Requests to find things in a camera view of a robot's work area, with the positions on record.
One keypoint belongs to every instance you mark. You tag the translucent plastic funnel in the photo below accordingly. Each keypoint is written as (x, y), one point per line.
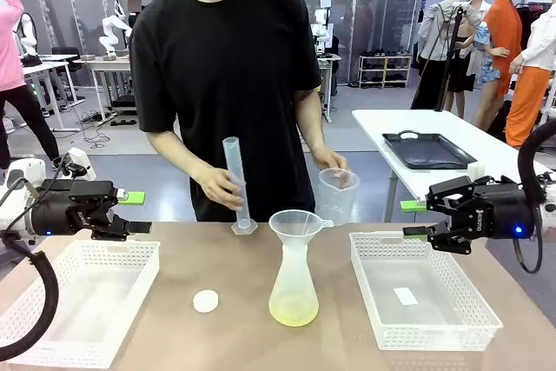
(293, 227)

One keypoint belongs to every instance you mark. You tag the white perforated plastic basket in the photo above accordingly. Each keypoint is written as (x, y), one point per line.
(417, 323)
(74, 301)

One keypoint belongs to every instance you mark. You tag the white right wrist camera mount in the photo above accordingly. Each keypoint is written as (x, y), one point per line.
(476, 170)

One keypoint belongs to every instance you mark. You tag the clear plastic beaker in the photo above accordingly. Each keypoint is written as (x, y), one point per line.
(339, 206)

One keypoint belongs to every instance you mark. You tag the white side table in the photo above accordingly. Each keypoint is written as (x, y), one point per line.
(382, 121)

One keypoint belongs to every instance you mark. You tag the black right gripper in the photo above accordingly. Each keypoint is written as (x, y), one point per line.
(499, 214)

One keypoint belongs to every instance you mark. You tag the grey topped workbench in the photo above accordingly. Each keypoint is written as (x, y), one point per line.
(104, 62)

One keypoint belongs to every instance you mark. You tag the long white desk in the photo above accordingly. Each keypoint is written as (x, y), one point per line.
(48, 62)

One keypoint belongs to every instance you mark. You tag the white shoe rack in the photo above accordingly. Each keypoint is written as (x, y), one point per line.
(384, 71)

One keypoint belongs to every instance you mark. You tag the round white flask cap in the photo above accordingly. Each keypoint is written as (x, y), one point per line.
(205, 301)

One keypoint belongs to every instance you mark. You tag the translucent plastic conical flask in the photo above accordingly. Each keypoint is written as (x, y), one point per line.
(293, 301)

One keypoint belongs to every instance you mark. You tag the person's left forearm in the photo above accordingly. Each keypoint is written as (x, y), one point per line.
(313, 127)

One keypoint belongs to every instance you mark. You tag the person in black t-shirt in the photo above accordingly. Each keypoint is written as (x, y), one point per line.
(226, 62)

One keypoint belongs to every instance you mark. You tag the person's right hand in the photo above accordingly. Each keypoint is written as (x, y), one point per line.
(217, 186)

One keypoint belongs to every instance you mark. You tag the person's left hand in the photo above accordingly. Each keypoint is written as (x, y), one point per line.
(331, 160)

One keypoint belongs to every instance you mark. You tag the mannequin in grey shirt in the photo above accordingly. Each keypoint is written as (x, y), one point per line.
(436, 32)

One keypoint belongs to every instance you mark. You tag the black camera tripod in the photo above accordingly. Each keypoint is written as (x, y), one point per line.
(452, 41)

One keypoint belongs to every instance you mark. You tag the mannequin in white blouse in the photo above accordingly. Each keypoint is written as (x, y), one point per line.
(527, 97)

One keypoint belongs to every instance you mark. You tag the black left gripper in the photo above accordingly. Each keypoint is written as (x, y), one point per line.
(61, 214)

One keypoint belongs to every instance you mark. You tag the figure in blue floral dress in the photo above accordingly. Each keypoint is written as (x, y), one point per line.
(485, 45)

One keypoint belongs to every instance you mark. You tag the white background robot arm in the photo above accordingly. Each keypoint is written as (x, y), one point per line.
(29, 36)
(321, 32)

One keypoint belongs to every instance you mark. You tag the clear plastic graduated cylinder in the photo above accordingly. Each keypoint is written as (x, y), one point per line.
(236, 158)

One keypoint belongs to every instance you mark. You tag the mannequin in orange dress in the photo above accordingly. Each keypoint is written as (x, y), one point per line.
(506, 32)

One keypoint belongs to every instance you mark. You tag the black plastic tray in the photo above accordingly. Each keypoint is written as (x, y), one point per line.
(428, 151)

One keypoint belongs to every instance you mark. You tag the person in black printed tee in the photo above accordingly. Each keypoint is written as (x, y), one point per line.
(134, 6)

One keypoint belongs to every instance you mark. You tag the person's right forearm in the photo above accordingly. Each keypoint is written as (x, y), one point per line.
(174, 154)

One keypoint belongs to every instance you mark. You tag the person in pink hoodie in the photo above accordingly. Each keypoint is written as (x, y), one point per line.
(11, 54)

